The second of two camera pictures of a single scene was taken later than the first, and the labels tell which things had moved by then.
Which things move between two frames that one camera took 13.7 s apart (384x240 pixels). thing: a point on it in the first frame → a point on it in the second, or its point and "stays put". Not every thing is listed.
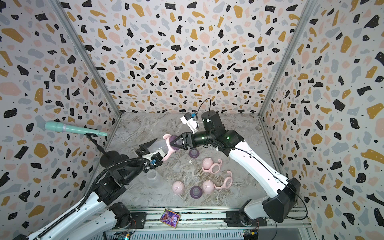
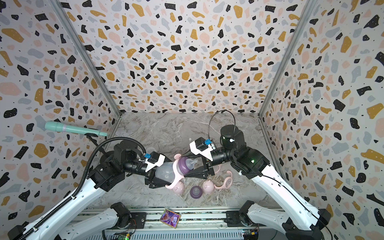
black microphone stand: x=109 y=158 stays put
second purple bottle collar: x=196 y=192 stays put
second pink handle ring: x=224 y=186 stays put
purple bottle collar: x=171 y=138 → x=183 y=167
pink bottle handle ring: x=170 y=150 → x=177 y=176
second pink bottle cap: x=208 y=186 stays put
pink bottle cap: x=178 y=187 stays put
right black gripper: x=187 y=138 → x=203 y=173
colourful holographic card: x=170 y=218 stays put
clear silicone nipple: x=196 y=180 stays put
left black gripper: x=144 y=148 → x=157 y=183
